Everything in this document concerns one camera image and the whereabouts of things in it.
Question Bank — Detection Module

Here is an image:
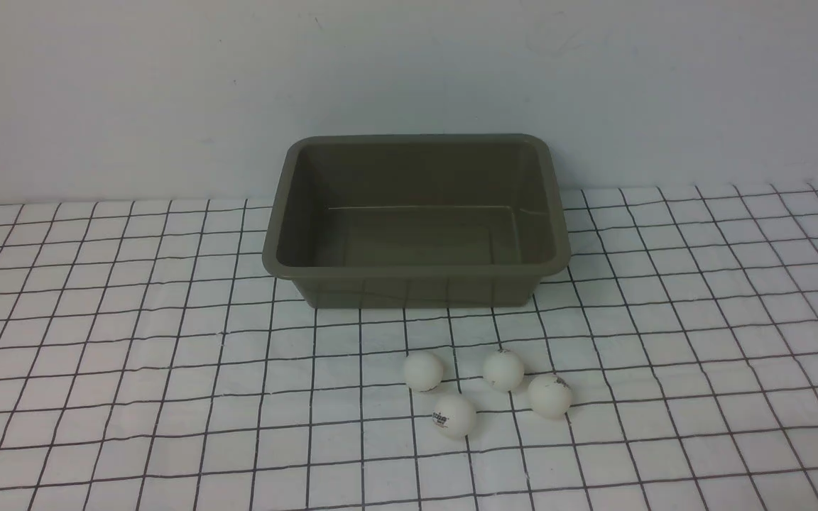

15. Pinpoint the white ball with logo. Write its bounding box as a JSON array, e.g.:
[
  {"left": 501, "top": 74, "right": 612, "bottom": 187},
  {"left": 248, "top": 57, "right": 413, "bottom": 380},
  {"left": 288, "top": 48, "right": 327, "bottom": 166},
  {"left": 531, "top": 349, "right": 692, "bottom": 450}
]
[{"left": 431, "top": 394, "right": 477, "bottom": 439}]

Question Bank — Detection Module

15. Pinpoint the olive green plastic bin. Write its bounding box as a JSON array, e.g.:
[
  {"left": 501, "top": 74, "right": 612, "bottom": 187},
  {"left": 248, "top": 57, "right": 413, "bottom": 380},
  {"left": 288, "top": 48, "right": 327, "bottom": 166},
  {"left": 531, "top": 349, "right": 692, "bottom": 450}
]
[{"left": 262, "top": 133, "right": 572, "bottom": 309}]

